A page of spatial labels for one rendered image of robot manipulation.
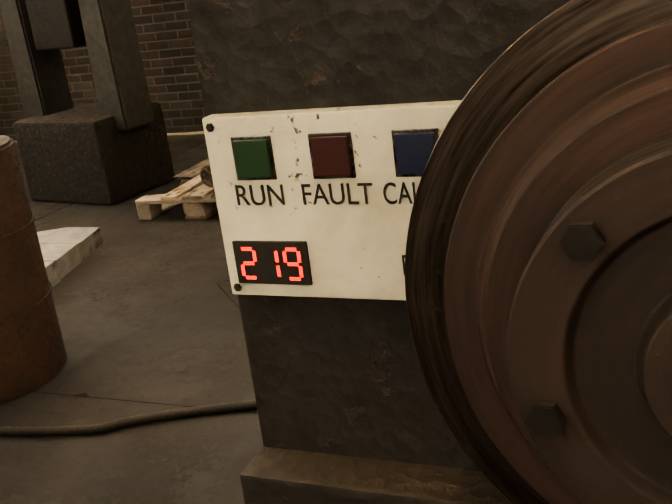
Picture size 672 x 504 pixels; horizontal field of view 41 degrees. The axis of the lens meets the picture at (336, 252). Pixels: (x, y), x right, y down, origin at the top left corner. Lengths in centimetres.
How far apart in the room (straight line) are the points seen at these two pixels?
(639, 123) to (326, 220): 36
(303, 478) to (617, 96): 53
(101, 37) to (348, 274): 512
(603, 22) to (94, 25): 542
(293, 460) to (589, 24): 57
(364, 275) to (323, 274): 4
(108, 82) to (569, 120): 543
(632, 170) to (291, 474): 55
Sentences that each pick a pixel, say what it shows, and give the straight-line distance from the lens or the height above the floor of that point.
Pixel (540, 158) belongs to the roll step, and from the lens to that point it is 59.
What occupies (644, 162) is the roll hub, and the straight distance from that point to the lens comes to 52.
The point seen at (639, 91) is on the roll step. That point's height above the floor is 127.
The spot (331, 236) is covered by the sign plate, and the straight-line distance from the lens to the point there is 84.
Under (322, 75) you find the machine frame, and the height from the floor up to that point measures 127.
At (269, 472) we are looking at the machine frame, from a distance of 96.
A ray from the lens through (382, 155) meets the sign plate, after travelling 79.
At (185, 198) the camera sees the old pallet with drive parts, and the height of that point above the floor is 13.
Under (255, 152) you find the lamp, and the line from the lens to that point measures 84.
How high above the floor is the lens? 137
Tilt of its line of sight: 18 degrees down
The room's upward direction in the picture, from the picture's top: 8 degrees counter-clockwise
